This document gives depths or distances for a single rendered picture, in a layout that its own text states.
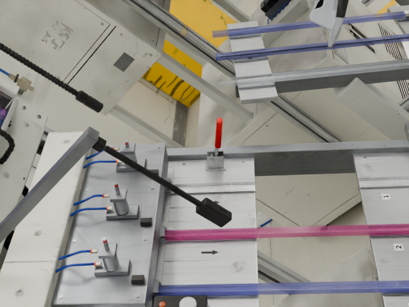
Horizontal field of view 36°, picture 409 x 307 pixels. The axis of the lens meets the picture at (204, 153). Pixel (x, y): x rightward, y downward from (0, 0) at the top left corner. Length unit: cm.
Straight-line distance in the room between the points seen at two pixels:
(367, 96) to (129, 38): 83
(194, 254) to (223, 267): 5
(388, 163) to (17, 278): 66
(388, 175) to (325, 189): 120
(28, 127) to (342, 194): 145
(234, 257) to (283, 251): 171
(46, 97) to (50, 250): 272
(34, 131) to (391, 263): 65
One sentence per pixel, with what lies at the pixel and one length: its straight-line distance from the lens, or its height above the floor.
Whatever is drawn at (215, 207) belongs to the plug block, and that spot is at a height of 116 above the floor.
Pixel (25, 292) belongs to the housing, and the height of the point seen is 127.
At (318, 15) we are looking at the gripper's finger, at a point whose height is 105.
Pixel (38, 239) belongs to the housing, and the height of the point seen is 128.
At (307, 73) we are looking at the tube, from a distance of 123.
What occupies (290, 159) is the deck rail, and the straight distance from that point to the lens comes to 117.
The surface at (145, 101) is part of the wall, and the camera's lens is 417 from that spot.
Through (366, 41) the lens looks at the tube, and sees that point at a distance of 135.
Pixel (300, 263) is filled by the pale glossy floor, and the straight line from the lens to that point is 258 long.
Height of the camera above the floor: 152
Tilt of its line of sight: 24 degrees down
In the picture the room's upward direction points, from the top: 57 degrees counter-clockwise
